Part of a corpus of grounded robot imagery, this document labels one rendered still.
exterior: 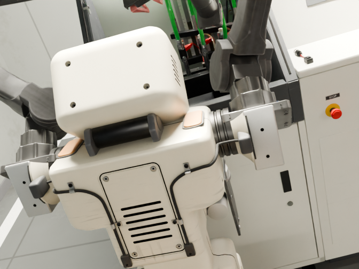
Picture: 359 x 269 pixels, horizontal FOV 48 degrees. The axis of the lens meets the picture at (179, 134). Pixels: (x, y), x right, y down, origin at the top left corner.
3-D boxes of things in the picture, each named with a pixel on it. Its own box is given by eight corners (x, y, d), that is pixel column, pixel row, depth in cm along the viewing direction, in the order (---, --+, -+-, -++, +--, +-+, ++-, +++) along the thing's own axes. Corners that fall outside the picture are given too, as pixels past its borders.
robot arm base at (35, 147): (-3, 173, 75) (55, 160, 73) (-1, 135, 79) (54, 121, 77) (24, 186, 83) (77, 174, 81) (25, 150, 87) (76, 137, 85)
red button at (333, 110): (330, 123, 138) (328, 110, 135) (326, 118, 141) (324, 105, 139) (345, 119, 138) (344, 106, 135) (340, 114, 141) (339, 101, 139)
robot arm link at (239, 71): (237, 86, 71) (265, 85, 72) (226, 39, 75) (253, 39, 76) (224, 110, 79) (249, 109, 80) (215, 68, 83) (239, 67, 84)
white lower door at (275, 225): (174, 294, 178) (123, 172, 146) (174, 290, 180) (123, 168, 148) (318, 258, 173) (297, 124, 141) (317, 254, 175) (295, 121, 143)
